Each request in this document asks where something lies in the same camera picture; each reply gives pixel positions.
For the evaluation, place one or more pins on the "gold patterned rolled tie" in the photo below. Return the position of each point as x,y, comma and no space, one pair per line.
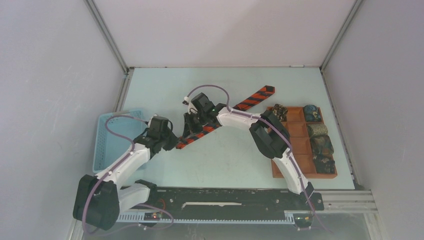
317,130

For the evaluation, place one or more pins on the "dark floral rolled tie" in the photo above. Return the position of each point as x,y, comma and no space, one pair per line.
324,164

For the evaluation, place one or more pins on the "dark green rolled tie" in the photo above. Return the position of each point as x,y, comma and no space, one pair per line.
322,145

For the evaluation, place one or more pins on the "brown wooden divided tray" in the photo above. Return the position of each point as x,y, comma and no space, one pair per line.
300,141

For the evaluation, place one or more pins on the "orange navy striped tie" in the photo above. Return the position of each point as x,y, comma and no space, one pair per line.
253,100

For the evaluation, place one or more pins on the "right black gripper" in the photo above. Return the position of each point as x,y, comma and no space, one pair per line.
189,126

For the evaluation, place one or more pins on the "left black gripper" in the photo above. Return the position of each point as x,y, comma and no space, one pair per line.
172,142

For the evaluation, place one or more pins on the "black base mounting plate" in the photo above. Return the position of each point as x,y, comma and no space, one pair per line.
231,203

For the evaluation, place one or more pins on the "light blue plastic basket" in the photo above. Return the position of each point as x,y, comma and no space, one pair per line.
108,147

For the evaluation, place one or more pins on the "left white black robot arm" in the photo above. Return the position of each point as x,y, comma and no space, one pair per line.
101,198

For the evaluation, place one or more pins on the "white slotted cable duct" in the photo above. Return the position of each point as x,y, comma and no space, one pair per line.
158,217

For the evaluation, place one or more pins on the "brown floral rolled tie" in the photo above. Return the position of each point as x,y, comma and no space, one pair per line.
280,111

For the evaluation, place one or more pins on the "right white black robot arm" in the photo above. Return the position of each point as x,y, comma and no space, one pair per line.
269,135

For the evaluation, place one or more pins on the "blue patterned rolled tie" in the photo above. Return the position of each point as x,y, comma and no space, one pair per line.
312,113

